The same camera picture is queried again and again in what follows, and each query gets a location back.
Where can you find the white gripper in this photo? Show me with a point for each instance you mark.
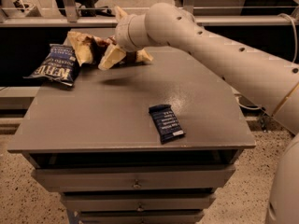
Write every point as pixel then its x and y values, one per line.
pixel 121 34

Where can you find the brown chip bag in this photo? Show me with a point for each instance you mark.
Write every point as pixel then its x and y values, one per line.
pixel 90 49

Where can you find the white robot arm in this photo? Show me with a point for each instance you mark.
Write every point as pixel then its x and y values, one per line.
pixel 265 80

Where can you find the blue chip bag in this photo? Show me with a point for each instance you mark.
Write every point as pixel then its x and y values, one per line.
pixel 60 65

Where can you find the dark blue snack bar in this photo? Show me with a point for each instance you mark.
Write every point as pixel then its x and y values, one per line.
pixel 166 123

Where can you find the grey drawer cabinet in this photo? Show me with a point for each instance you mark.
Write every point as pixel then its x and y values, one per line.
pixel 97 146

